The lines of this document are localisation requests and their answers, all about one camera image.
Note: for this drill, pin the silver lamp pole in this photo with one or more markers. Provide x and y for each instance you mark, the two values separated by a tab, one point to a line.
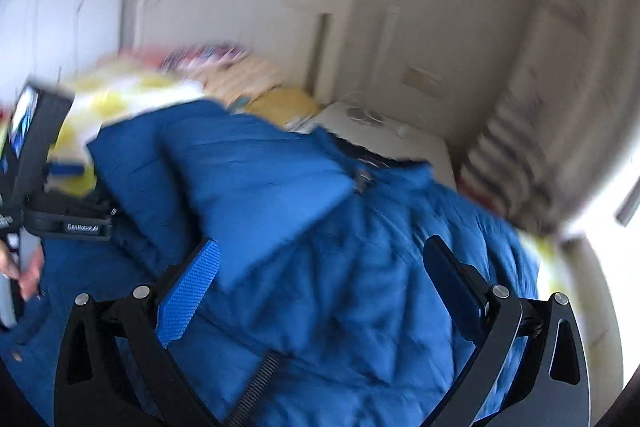
385	41

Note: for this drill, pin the wall power socket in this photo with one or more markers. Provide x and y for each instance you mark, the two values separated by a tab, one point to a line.
422	80

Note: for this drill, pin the yellow pillow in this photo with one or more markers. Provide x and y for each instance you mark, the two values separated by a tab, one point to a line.
286	107

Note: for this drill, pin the floral patterned pillow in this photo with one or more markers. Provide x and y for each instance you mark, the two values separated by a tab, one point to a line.
208	55

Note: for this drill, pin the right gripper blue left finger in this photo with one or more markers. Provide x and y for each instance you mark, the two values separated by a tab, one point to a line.
153	321

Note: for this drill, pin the peach textured pillow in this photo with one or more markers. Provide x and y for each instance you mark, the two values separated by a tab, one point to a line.
249	78

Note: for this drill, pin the white bedside table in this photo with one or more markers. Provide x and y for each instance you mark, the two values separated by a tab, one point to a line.
386	137

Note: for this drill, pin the striped nautical curtain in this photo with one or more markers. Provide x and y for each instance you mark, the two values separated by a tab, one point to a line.
518	166

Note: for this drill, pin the white and yellow checked bedsheet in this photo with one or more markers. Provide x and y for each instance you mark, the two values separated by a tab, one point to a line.
116	88

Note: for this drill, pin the white wooden headboard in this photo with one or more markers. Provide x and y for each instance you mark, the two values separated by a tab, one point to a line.
305	37

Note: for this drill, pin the window frame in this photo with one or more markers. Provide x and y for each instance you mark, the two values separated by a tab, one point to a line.
630	205

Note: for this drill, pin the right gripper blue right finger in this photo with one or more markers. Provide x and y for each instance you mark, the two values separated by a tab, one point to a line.
487	316

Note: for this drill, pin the blue puffer jacket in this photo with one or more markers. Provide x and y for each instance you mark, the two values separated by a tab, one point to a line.
320	260

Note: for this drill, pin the person's left hand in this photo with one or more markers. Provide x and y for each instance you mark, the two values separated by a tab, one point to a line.
28	278

